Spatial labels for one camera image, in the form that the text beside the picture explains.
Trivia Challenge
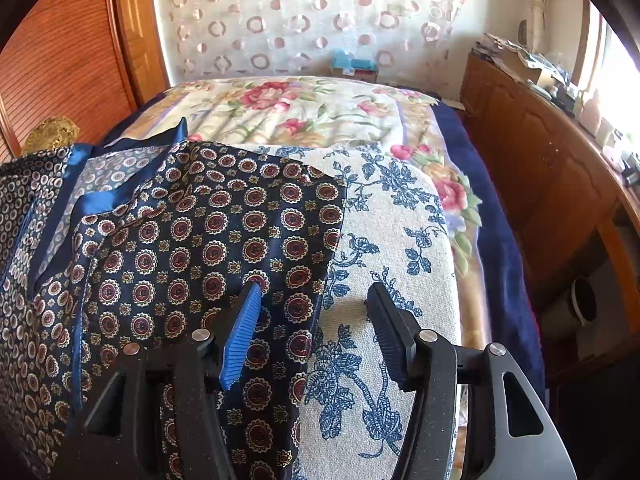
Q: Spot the blue white floral cloth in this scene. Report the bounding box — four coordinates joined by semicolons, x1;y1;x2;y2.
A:
262;144;461;479

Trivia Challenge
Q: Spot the clutter on desk top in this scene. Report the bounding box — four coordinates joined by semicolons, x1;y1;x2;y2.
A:
460;44;617;196

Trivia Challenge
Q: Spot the sheer circle patterned curtain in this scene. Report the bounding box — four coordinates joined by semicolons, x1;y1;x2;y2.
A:
154;0;465;92

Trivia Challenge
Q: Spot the navy medallion patterned garment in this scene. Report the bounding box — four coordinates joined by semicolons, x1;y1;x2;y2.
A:
1;124;346;479

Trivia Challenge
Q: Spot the floral bed blanket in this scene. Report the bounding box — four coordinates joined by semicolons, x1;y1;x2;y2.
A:
102;75;547;401

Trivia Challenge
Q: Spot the gold green cushion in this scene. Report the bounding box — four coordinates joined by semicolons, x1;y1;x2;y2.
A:
22;116;80;155

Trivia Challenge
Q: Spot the wooden desk cabinet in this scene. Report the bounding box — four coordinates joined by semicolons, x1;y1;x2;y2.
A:
460;51;639;360

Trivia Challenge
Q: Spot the turquoise box on floor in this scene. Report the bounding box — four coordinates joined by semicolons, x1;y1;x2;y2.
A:
330;50;378;82

